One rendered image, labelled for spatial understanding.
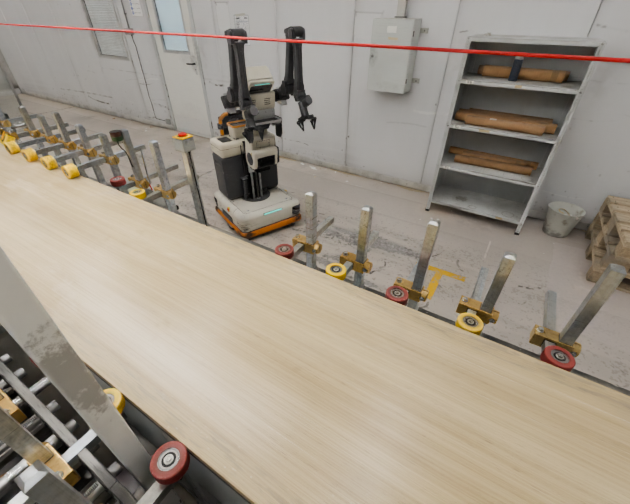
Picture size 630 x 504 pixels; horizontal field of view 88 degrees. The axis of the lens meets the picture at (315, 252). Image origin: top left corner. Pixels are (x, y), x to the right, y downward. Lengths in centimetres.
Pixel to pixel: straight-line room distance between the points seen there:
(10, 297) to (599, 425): 124
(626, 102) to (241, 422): 357
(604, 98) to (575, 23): 63
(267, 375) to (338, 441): 25
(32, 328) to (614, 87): 376
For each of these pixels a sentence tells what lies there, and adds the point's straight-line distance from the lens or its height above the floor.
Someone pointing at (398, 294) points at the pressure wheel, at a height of 91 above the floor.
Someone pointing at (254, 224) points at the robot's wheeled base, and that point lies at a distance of 294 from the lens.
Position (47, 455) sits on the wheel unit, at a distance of 111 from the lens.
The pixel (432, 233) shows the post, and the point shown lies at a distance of 119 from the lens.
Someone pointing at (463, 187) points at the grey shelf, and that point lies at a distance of 398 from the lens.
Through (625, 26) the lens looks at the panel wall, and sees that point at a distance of 368.
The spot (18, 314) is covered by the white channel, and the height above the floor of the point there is 136.
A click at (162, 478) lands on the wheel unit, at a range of 91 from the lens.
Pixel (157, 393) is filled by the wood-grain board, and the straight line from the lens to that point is 103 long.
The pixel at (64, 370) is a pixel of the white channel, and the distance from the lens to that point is 74.
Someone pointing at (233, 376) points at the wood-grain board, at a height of 90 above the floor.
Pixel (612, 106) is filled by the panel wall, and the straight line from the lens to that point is 375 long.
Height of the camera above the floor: 172
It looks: 37 degrees down
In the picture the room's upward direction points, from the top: straight up
